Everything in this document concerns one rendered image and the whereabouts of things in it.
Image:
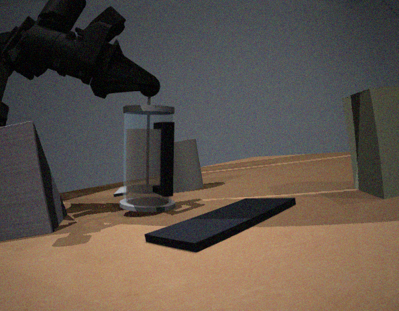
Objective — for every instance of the clear glass french press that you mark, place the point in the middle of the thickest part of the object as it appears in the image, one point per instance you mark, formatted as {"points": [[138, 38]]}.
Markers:
{"points": [[148, 155]]}

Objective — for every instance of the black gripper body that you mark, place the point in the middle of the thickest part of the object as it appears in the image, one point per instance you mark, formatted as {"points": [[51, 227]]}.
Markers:
{"points": [[83, 58]]}

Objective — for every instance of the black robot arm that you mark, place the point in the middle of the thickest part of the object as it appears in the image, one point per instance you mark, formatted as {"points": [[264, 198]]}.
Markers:
{"points": [[26, 49]]}

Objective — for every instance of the grey cylinder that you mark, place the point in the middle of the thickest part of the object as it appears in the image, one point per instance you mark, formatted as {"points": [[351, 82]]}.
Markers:
{"points": [[187, 171]]}

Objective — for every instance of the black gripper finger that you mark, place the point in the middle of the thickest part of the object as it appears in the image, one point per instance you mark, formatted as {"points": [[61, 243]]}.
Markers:
{"points": [[114, 88], [119, 69]]}

